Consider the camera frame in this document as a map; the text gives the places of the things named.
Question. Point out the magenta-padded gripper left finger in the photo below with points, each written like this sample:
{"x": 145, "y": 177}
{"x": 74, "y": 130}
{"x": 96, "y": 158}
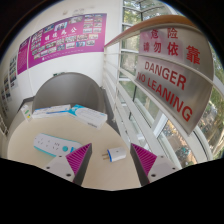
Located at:
{"x": 80, "y": 157}

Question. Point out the narrow magenta text poster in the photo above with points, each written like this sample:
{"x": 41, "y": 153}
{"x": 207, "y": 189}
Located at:
{"x": 23, "y": 56}

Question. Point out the metal warning sign red lettering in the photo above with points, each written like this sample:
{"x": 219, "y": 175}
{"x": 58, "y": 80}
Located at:
{"x": 173, "y": 76}

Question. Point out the white stair railing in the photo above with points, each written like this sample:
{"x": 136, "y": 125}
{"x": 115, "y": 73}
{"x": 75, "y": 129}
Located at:
{"x": 3, "y": 126}

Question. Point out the large magenta photo poster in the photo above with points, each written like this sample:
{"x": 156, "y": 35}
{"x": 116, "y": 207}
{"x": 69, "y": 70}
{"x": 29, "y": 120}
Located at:
{"x": 66, "y": 40}

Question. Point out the grey round-backed chair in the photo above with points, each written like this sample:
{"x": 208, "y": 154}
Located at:
{"x": 70, "y": 90}

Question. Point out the white photo wall board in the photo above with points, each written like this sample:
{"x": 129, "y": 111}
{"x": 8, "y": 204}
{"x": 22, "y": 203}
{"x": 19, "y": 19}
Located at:
{"x": 13, "y": 71}
{"x": 6, "y": 86}

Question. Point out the white and teal carton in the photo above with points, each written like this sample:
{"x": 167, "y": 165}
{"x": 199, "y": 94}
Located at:
{"x": 88, "y": 116}

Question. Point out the green exit sign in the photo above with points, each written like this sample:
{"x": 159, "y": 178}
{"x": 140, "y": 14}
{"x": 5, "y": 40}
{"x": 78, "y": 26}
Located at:
{"x": 58, "y": 74}

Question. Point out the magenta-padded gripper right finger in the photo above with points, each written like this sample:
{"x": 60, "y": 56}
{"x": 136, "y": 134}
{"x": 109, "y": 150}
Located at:
{"x": 144, "y": 158}

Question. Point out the long flat white-blue box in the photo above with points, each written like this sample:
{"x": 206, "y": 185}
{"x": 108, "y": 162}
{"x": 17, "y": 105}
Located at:
{"x": 51, "y": 111}

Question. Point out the white railing with wooden handrail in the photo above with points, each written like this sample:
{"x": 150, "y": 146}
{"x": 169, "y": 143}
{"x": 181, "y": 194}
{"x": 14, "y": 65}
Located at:
{"x": 123, "y": 100}

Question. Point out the white-framed glass window wall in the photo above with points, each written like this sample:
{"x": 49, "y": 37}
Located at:
{"x": 131, "y": 13}

